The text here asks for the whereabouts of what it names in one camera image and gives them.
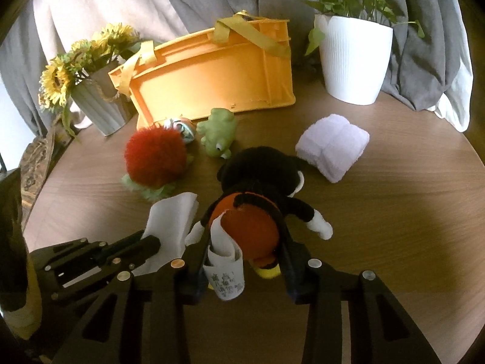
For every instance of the red fluffy plush ball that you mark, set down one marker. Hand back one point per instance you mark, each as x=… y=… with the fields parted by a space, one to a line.
x=155 y=158

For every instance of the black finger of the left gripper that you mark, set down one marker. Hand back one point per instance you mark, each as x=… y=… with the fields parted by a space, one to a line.
x=70 y=271

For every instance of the black red mouse plush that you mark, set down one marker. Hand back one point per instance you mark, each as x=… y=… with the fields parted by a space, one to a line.
x=258 y=192

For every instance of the grey ribbed vase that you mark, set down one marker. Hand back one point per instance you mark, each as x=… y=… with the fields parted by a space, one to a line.
x=101 y=102

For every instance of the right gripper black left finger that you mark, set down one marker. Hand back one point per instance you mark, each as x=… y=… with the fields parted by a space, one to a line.
x=138 y=319

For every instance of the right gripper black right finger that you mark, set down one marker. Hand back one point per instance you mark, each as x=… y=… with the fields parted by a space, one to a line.
x=381 y=331

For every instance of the artificial sunflower bouquet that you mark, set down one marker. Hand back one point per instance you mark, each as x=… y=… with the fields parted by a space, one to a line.
x=78 y=66

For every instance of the orange plastic crate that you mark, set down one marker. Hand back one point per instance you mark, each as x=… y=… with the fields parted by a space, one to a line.
x=243 y=63

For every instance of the lavender towel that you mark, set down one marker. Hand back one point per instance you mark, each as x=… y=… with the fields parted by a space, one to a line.
x=332 y=145

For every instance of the small multicoloured plush toy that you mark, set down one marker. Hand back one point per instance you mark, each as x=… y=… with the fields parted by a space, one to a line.
x=184 y=126

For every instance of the cream white curtain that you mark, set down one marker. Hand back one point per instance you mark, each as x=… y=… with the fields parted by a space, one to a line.
x=60 y=23

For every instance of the green pothos plant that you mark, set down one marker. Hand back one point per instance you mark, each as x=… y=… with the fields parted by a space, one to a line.
x=380 y=12

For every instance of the grey curtain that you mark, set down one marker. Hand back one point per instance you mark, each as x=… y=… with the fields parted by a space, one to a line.
x=429 y=68

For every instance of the green frog plush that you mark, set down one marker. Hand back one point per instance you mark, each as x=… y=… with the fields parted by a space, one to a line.
x=218 y=133

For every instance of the white ribbed plant pot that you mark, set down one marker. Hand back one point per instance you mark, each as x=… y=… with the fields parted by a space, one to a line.
x=354 y=55

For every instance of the patterned brown fabric throw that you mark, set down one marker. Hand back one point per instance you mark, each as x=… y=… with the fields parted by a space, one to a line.
x=38 y=161

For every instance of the white cloth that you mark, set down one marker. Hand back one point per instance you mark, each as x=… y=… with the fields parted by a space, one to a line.
x=169 y=221

